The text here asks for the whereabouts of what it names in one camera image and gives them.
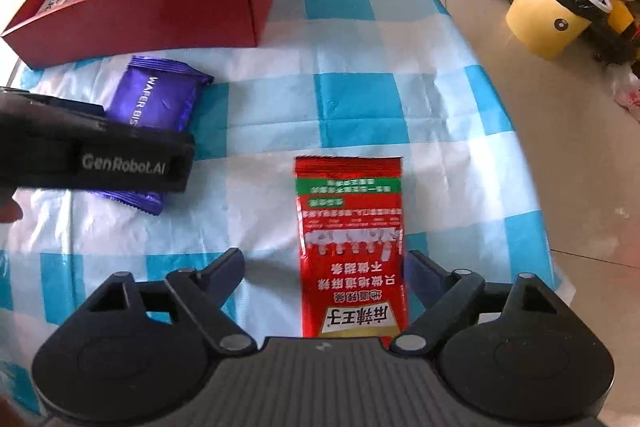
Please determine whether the blue white checkered tablecloth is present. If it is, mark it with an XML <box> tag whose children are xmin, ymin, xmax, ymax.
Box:
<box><xmin>0</xmin><ymin>0</ymin><xmax>561</xmax><ymax>418</ymax></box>

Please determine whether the purple wafer packet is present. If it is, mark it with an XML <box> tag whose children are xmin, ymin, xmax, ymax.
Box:
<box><xmin>97</xmin><ymin>55</ymin><xmax>215</xmax><ymax>216</ymax></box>

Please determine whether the person's left hand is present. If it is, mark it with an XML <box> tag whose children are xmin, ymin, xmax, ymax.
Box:
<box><xmin>0</xmin><ymin>199</ymin><xmax>23</xmax><ymax>224</ymax></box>

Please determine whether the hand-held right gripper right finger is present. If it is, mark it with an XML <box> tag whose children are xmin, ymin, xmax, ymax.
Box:
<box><xmin>390</xmin><ymin>249</ymin><xmax>568</xmax><ymax>354</ymax></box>

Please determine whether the white plastic bag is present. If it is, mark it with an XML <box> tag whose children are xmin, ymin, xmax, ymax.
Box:
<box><xmin>612</xmin><ymin>69</ymin><xmax>640</xmax><ymax>122</ymax></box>

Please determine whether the yellow trash bin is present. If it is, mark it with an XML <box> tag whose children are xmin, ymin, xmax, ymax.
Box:
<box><xmin>505</xmin><ymin>0</ymin><xmax>613</xmax><ymax>60</ymax></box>

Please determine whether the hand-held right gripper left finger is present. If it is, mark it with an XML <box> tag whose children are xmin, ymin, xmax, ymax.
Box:
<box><xmin>77</xmin><ymin>248</ymin><xmax>258</xmax><ymax>355</ymax></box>

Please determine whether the red snack packet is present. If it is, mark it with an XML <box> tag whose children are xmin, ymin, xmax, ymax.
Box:
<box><xmin>292</xmin><ymin>155</ymin><xmax>411</xmax><ymax>339</ymax></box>

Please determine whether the yellow container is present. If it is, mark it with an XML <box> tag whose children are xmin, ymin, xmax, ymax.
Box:
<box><xmin>607</xmin><ymin>0</ymin><xmax>636</xmax><ymax>32</ymax></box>

